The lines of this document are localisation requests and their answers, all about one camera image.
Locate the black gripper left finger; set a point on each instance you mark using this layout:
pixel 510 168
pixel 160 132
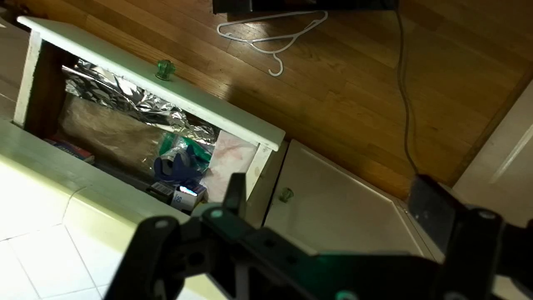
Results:
pixel 143 250

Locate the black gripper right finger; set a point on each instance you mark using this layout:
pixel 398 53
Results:
pixel 477 250

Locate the small silver box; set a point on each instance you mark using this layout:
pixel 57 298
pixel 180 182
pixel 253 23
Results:
pixel 185 197

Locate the cream panel door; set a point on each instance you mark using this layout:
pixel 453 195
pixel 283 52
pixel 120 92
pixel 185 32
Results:
pixel 500 160

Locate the blue green package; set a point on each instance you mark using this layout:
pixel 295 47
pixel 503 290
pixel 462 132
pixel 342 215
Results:
pixel 183 158

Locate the brown paper bag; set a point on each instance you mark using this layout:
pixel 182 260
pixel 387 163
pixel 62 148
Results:
pixel 105 133

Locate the pale pink paper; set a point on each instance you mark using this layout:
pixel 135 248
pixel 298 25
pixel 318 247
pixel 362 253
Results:
pixel 230 160

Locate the dark red flat packet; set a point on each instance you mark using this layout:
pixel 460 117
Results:
pixel 72 148

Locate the white lower cabinet door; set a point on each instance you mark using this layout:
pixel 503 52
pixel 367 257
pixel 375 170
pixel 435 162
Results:
pixel 343 210

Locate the crumpled aluminium foil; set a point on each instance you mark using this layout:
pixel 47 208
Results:
pixel 138 100

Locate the green glass cabinet knob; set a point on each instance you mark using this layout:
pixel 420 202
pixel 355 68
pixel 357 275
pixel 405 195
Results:
pixel 285 193

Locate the white open drawer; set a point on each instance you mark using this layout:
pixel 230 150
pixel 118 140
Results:
pixel 233 117

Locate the green glass drawer knob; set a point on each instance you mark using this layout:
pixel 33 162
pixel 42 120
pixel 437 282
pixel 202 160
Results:
pixel 165 68

